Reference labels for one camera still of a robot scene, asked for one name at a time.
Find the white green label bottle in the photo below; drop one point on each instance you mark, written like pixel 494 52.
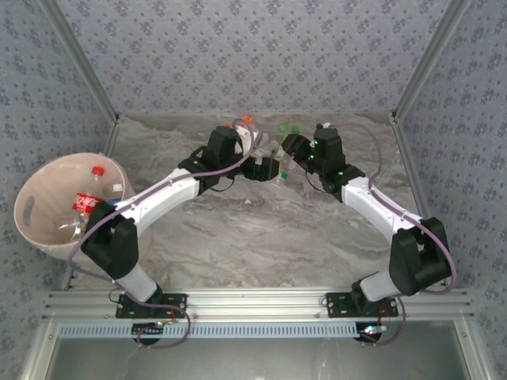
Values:
pixel 259 155

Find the wide aluminium base rail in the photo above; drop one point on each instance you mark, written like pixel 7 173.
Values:
pixel 257 305

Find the beige plastic bin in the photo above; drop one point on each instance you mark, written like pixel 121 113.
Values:
pixel 43 190

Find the small circuit board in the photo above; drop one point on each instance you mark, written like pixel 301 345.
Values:
pixel 148 328
pixel 372 329

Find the green plastic bottle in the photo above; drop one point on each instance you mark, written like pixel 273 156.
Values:
pixel 288 129

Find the aluminium frame post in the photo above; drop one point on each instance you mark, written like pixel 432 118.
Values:
pixel 431 55
pixel 79 55

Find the blue label water bottle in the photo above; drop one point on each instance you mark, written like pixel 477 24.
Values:
pixel 113 202

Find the small clear plastic bottle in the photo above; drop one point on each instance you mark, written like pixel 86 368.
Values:
pixel 273 148

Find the aluminium lower frame bar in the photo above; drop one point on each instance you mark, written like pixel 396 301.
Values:
pixel 37 356
pixel 473 352

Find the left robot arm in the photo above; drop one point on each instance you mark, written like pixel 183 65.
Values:
pixel 158 202

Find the red label cola bottle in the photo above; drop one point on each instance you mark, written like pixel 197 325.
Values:
pixel 85 202

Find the clear bottle with green cap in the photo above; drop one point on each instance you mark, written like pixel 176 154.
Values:
pixel 283 174

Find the small orange label bottle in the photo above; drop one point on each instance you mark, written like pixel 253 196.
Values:
pixel 247 118

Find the grey metal sheet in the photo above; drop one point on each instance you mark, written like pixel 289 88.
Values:
pixel 257 360

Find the clear bottle with white label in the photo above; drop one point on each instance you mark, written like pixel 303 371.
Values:
pixel 289 164

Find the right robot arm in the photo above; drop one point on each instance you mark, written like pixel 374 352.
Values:
pixel 376 206

